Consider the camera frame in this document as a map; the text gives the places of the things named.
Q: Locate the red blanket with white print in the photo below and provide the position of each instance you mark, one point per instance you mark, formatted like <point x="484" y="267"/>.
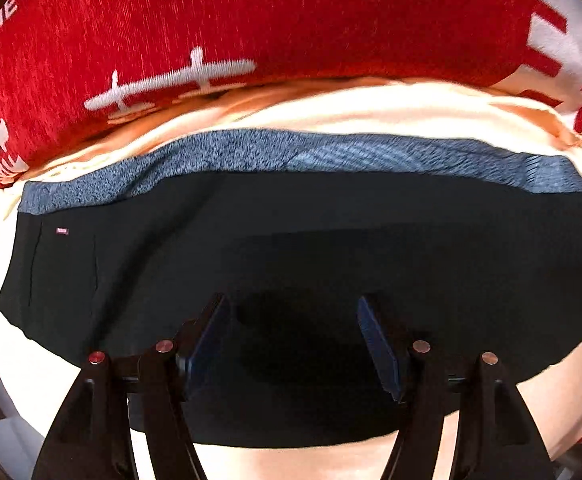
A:
<point x="271" y="20"/>

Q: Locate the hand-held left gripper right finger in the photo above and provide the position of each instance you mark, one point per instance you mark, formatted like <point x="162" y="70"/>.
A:
<point x="382" y="352"/>

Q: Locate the cream bed sheet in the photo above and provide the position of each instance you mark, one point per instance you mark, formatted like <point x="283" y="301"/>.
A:
<point x="371" y="110"/>

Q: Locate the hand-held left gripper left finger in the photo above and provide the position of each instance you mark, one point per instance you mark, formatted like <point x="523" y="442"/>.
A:
<point x="205" y="347"/>

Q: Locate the black pants with grey waistband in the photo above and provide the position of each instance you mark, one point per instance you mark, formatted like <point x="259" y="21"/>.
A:
<point x="271" y="235"/>

